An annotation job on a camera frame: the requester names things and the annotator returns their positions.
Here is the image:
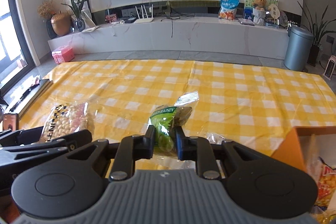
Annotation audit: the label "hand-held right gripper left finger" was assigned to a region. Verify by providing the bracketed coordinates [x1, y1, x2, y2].
[67, 125, 157, 182]

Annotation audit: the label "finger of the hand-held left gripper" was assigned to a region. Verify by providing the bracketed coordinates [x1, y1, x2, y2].
[0, 130, 93, 175]
[0, 129, 44, 147]

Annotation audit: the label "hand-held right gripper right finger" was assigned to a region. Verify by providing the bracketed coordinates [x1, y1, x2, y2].
[175, 125, 266, 181]

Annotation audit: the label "green raisin bag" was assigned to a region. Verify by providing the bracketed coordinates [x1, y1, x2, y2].
[146, 91, 201, 170]

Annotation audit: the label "orange cardboard box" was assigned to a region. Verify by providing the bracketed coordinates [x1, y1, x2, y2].
[270, 126, 336, 181]

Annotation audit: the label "colourful puffed snack bag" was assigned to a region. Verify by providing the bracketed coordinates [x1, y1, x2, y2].
[312, 157, 336, 214]

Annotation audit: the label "smartphone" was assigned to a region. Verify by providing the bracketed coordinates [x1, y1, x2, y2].
[2, 113, 20, 132]

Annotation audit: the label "yellow checked tablecloth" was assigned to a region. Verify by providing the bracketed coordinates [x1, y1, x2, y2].
[19, 59, 336, 224]

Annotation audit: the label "pink box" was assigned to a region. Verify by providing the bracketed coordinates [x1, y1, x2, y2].
[51, 46, 75, 64]

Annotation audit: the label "white marble television console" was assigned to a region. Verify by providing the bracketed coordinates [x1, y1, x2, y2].
[48, 14, 290, 62]

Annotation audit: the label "glass sliding door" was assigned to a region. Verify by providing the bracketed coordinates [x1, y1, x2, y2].
[0, 0, 38, 89]

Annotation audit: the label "white router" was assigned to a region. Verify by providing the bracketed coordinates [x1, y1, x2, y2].
[134, 5, 155, 24]

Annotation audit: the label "bronze vase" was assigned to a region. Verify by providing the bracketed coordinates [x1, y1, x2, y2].
[50, 11, 72, 36]

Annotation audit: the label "dried flowers in dark vase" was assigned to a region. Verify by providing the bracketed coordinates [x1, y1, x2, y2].
[37, 1, 57, 40]

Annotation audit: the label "white paper sheet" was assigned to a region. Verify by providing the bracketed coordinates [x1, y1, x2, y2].
[81, 25, 100, 34]

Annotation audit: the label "glass vase with plant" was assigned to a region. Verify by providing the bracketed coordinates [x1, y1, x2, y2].
[61, 0, 91, 32]

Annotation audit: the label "blue snack bag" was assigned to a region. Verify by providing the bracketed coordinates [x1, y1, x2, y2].
[219, 0, 240, 21]

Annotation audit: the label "blue-grey trash bin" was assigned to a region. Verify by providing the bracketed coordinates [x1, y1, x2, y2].
[284, 26, 314, 71]

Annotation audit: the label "teddy bear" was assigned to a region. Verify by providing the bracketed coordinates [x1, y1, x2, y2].
[251, 0, 269, 27]

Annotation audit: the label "round paper fan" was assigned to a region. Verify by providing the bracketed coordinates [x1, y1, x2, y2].
[266, 2, 279, 25]

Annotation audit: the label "decorative plate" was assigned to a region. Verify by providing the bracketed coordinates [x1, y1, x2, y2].
[279, 10, 289, 28]

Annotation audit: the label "pink white heater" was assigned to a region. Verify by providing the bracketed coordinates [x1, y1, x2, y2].
[324, 55, 336, 79]

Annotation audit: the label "long-leaf potted plant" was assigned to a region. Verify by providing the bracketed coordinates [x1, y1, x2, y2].
[297, 1, 336, 67]

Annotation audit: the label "black cable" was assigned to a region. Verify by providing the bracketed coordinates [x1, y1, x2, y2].
[160, 7, 196, 39]

